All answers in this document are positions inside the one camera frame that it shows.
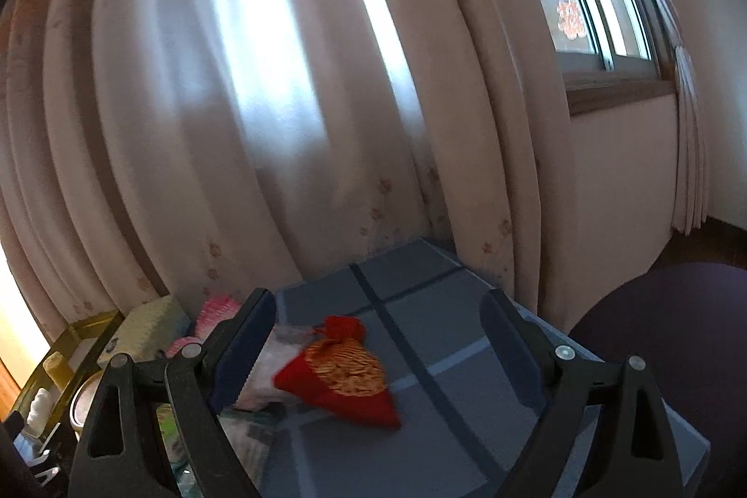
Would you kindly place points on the pink floral curtain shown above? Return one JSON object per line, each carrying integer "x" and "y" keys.
{"x": 262, "y": 95}

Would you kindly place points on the red paper window decoration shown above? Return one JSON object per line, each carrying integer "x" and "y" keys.
{"x": 571, "y": 16}

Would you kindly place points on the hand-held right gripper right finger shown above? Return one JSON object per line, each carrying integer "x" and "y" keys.
{"x": 513, "y": 358}

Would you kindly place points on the pink white towel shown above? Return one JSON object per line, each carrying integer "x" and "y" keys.
{"x": 210, "y": 314}

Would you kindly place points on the red gold embroidered pouch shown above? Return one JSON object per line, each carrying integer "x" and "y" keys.
{"x": 344, "y": 375}

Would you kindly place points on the white plastic packet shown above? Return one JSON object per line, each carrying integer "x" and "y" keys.
{"x": 262, "y": 375}

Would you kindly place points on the dark purple stool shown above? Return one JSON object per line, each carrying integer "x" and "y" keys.
{"x": 671, "y": 329}

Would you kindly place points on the orange yellow plate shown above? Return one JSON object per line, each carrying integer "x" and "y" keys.
{"x": 81, "y": 404}

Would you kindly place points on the yellow patterned tissue box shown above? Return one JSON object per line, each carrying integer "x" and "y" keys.
{"x": 146, "y": 326}

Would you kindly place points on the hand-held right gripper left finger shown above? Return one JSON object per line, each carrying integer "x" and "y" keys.
{"x": 245, "y": 352}

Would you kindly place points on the tied-back white curtain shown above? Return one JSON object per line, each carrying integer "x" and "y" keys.
{"x": 691, "y": 154}

